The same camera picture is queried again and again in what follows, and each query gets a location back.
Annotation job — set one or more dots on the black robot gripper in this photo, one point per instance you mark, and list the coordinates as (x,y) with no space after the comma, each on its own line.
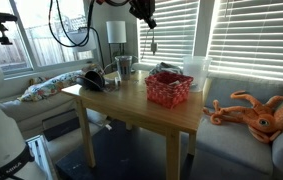
(143,9)

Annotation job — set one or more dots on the black open glasses case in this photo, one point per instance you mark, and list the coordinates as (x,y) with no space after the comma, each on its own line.
(92,80)

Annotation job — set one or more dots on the crumpled grey cloth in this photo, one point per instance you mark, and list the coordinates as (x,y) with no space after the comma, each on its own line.
(164,67)

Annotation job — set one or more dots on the dark blue rug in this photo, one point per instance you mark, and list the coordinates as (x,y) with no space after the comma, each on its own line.
(120,154)

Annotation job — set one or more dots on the wooden table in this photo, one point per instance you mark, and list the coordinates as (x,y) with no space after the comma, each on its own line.
(130,104)

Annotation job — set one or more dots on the orange plush octopus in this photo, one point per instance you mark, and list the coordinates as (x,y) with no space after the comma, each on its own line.
(264,121)

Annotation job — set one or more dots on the silver metal cup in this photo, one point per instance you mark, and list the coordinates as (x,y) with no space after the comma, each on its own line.
(124,66)

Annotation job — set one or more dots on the clear plastic container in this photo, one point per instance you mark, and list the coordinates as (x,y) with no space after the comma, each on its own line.
(196,67)

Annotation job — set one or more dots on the grey sofa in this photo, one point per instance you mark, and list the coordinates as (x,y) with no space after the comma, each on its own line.
(229,148)

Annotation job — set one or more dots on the floral pillow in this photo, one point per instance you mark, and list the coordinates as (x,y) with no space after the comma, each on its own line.
(50,87)

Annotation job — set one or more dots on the red woven basket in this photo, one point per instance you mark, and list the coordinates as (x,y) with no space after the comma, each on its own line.
(168,89)

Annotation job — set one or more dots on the white floor lamp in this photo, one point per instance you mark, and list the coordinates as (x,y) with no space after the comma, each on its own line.
(116,35)

